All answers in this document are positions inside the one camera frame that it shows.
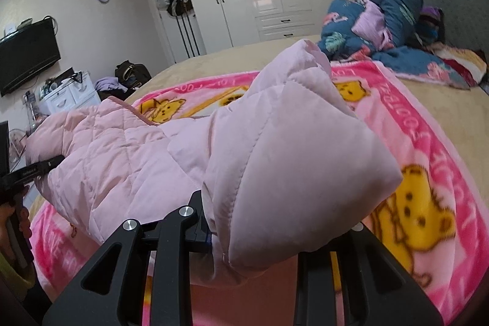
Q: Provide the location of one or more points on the tan bed cover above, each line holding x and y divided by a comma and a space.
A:
450, 108

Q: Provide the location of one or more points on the green sleeve forearm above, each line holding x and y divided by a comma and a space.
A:
19, 282

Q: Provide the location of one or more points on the blue floral duvet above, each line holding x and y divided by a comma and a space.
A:
398, 33

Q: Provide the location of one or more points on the white drawer chest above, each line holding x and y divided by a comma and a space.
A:
72, 93

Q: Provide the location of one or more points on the person's left hand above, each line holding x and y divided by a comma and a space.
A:
24, 228

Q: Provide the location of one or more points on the black wall television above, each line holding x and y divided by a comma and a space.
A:
28, 52

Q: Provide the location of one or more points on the pink quilted jacket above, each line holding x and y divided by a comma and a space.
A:
284, 169

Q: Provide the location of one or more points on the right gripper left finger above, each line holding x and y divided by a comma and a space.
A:
140, 275

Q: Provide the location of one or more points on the grey headboard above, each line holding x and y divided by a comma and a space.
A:
466, 23

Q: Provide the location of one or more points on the black bag on floor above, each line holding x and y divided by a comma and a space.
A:
132, 76

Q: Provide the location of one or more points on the purple clothes pile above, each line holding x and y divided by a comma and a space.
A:
109, 84

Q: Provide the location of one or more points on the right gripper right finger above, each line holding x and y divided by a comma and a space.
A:
376, 289

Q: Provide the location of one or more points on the yellow red white cloth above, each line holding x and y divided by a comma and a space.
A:
467, 63

